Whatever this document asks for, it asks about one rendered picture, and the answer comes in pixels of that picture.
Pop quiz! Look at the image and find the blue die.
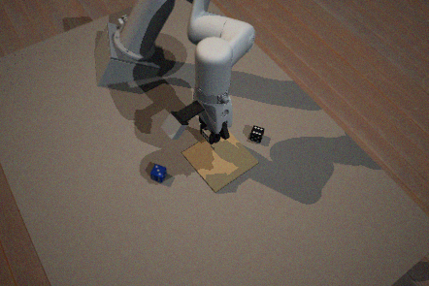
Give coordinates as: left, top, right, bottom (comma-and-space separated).
150, 164, 167, 182

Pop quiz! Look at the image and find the white die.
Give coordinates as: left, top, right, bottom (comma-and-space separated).
202, 126, 211, 142

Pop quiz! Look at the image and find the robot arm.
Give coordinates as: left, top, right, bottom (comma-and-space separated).
114, 0, 255, 140

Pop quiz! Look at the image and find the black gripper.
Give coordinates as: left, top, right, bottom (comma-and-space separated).
193, 87, 233, 144

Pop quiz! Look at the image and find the tan mat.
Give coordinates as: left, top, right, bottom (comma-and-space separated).
181, 131, 259, 192

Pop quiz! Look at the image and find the black die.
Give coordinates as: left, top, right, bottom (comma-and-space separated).
249, 125, 264, 143

